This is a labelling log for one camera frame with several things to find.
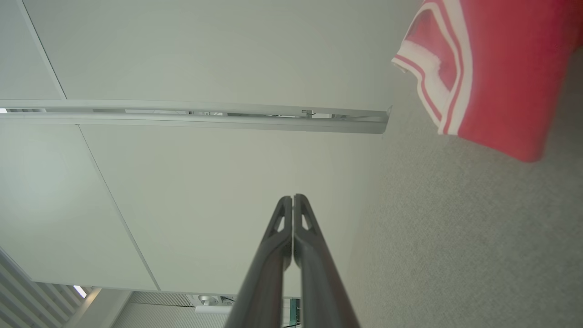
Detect grey metal partition post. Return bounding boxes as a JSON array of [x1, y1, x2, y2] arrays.
[[0, 99, 392, 135]]

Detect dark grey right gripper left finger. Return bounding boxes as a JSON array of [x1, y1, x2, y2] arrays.
[[224, 196, 293, 328]]

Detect white window blinds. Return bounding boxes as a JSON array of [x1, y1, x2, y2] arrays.
[[0, 248, 86, 328]]

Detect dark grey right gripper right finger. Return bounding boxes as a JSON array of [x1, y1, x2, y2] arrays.
[[293, 194, 360, 328]]

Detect white ceiling light fixture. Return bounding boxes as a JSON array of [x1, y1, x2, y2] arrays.
[[188, 294, 238, 315]]

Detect red shirt with white sleeves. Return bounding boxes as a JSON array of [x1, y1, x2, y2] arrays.
[[392, 0, 583, 163]]

